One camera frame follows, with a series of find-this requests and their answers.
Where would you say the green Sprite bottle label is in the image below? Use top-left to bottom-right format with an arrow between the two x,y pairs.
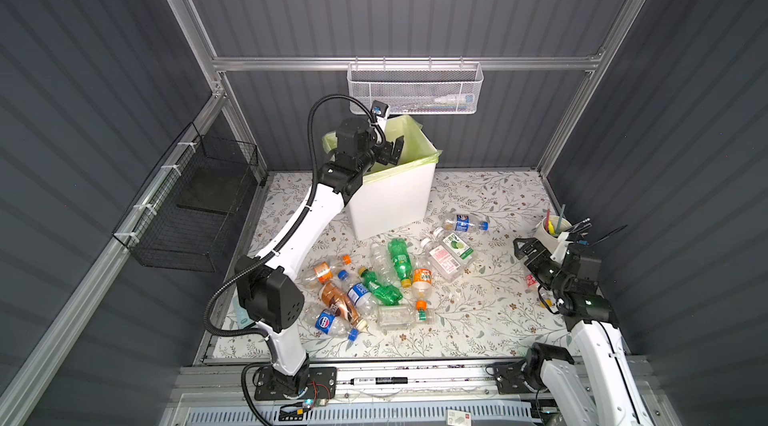
388,237 -> 413,288

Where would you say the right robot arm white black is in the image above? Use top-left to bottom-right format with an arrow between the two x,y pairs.
513,237 -> 654,425

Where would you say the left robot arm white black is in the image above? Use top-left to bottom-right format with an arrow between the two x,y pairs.
203,94 -> 404,397

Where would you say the green bin liner bag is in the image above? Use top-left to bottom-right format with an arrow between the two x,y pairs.
317,115 -> 440,184

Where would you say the white waste bin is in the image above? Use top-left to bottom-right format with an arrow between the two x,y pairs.
345,164 -> 437,240

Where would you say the Pepsi bottle near bin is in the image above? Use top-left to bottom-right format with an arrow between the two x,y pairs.
442,213 -> 489,232

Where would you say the white pen cup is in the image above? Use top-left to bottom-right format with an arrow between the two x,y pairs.
533,209 -> 589,256

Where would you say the lime label square bottle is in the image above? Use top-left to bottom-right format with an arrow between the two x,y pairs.
432,227 -> 475,264

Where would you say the pink label square bottle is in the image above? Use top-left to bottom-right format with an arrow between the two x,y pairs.
420,238 -> 463,282

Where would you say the tube in white basket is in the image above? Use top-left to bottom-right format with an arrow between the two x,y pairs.
433,94 -> 475,107

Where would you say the clear crumpled tall bottle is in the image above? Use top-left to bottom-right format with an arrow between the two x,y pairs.
370,242 -> 399,285

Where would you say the orange label Fanta bottle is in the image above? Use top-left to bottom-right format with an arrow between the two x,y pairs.
411,255 -> 433,300

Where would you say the blue label water bottle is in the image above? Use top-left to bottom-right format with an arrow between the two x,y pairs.
337,269 -> 378,318

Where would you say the crushed green bottle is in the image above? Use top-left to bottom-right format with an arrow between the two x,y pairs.
358,267 -> 403,306

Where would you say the clear square bottle orange cap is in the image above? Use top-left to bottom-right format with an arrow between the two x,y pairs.
376,300 -> 432,330

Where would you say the brown tea bottle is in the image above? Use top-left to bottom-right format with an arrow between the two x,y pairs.
319,281 -> 368,331

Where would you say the Pepsi bottle front left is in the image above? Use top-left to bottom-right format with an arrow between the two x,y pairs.
303,304 -> 359,342

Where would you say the teal plastic holder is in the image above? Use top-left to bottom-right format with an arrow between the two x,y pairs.
231,292 -> 255,330

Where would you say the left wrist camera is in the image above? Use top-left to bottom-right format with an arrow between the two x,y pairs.
371,100 -> 389,122

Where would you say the white wire mesh basket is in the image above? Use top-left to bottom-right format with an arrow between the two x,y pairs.
346,60 -> 484,115

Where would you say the black wire basket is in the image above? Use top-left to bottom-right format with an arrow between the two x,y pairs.
113,126 -> 259,273

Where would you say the black marker on rail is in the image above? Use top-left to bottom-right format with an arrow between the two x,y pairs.
349,376 -> 409,386

